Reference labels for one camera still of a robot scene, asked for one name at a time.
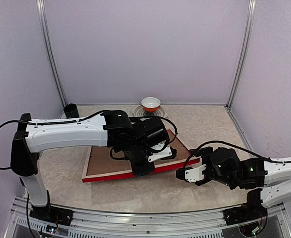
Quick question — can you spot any grey striped plate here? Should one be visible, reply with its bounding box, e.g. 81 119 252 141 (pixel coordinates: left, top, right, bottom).
131 105 168 118

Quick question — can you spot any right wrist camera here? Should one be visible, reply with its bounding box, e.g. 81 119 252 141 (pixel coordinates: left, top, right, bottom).
176 164 206 183

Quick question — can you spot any right aluminium post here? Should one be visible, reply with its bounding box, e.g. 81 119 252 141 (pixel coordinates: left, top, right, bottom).
226 0 256 111

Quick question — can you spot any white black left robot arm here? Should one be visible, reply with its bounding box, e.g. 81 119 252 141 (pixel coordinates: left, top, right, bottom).
11 110 173 221

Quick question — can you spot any brown backing board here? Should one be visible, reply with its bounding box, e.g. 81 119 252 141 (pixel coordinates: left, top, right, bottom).
86 138 190 177

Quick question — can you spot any red wooden picture frame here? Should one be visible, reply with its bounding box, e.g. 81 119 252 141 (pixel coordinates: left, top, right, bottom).
81 128 201 184

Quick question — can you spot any orange white bowl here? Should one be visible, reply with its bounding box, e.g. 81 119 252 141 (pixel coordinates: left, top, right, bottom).
141 97 161 113

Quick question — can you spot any aluminium post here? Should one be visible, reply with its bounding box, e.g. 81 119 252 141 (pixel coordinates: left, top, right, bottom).
226 0 256 111
36 0 67 108

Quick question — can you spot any dark green mug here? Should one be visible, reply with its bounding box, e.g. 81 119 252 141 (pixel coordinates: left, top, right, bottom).
63 103 79 118

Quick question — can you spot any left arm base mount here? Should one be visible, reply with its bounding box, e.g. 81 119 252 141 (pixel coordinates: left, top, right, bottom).
30 204 74 226

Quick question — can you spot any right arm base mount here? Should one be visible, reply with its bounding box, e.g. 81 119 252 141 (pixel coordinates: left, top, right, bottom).
223 205 268 226

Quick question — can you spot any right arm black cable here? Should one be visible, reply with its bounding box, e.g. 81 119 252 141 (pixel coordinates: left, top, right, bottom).
184 140 291 164

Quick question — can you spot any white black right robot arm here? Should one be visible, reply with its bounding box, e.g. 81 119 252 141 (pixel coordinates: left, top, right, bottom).
185 147 291 220

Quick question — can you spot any left aluminium post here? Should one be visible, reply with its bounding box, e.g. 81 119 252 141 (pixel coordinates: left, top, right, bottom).
36 0 67 108

